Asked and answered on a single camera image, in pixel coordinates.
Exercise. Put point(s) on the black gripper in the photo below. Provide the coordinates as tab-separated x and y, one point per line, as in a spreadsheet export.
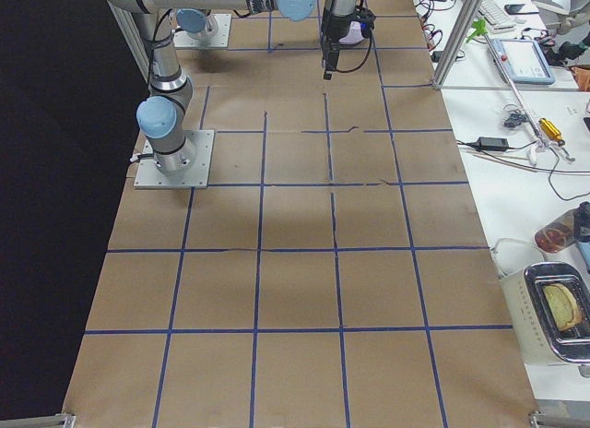
334	29

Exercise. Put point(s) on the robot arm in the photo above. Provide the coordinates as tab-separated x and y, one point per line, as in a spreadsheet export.
160	117
198	24

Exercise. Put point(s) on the lavender round plate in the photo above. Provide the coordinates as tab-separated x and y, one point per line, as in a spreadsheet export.
357	33

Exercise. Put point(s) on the black power adapter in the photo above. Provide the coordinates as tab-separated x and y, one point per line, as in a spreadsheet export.
492	144

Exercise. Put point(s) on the blue teach pendant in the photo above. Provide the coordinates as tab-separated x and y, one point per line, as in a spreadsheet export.
523	61

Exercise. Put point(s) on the toast slice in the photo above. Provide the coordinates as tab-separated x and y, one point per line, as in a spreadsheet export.
565	309

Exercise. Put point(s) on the white toaster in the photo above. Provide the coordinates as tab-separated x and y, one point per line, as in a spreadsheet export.
540	341

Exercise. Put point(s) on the aluminium frame post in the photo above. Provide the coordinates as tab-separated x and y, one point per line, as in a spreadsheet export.
455	41

